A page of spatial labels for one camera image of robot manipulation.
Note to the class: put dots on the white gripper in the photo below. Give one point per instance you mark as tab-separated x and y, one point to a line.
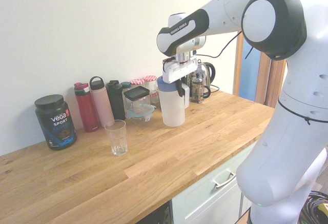
179	71

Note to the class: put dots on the white pitcher blue lid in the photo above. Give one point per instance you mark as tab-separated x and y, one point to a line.
171	108

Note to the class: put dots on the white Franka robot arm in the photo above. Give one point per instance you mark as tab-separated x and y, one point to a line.
282	131

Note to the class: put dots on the pink water bottle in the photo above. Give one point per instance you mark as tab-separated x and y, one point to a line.
102	106

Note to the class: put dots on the red water bottle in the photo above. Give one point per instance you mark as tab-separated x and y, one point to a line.
85	111

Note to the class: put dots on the glass French press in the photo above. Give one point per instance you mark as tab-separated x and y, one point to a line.
200	88

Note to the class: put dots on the steel electric kettle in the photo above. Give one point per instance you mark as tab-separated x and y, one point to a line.
208	74

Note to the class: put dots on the small jar red lid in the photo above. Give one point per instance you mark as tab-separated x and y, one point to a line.
154	98

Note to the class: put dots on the jar red checkered lid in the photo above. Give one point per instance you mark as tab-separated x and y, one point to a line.
137	82
150	81

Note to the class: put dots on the clear canister black lid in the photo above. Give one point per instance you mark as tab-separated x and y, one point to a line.
137	94

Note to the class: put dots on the glass container teal lid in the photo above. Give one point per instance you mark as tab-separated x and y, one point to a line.
140	115

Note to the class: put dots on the glass jar green lid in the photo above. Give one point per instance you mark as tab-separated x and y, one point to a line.
125	85

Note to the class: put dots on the black shaker bottle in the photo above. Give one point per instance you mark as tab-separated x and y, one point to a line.
115	101

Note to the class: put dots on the clear faceted drinking glass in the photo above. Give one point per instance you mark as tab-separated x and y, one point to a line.
116	137

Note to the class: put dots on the white cabinet drawer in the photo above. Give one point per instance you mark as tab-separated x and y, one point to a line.
210	203

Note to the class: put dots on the black Vega protein tub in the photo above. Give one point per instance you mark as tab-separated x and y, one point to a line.
56	121

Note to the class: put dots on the dark under-counter appliance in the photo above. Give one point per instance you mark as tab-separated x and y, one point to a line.
159	215

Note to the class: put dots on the yellow box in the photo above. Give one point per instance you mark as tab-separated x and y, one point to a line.
324	212

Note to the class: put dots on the wooden door frame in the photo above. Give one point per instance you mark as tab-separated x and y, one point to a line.
271	80

